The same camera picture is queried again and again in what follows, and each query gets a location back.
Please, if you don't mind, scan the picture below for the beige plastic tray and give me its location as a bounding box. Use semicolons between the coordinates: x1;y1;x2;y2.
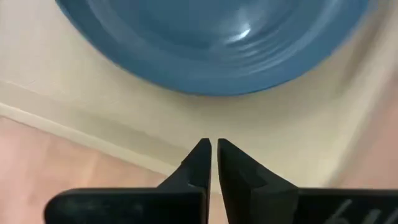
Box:
0;0;398;191

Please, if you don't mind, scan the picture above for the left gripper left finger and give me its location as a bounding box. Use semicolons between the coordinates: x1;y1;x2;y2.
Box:
44;138;213;224

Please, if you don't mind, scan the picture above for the blue round plate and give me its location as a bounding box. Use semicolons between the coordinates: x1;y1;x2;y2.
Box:
55;0;371;96

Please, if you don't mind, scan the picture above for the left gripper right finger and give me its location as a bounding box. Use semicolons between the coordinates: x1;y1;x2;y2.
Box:
217;138;398;224

